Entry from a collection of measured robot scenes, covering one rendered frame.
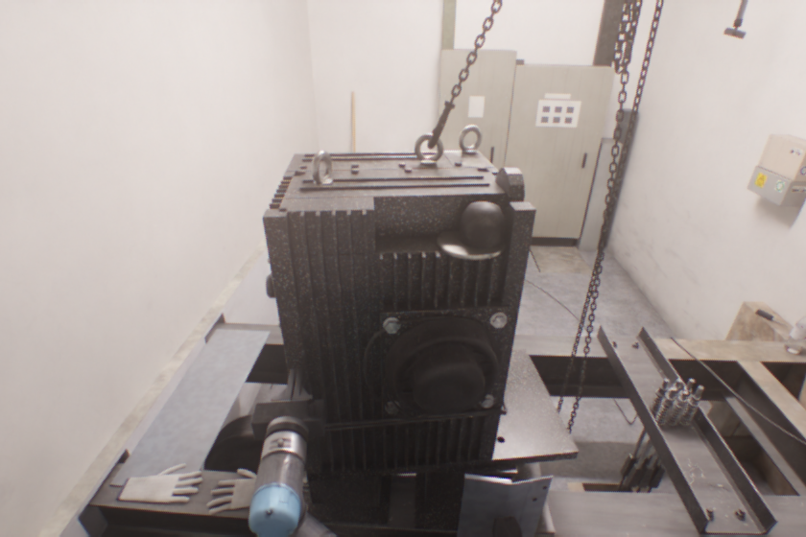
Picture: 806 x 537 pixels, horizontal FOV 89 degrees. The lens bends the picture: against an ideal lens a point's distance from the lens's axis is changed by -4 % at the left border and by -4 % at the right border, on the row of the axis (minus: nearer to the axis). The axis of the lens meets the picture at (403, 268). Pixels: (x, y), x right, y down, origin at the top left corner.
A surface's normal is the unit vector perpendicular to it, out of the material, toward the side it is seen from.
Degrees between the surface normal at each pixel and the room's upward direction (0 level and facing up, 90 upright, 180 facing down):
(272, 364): 90
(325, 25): 90
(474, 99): 90
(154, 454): 0
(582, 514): 0
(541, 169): 90
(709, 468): 0
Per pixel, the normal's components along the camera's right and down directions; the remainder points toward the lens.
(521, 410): 0.00, -0.87
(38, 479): 1.00, 0.04
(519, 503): 0.18, 0.49
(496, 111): -0.05, 0.49
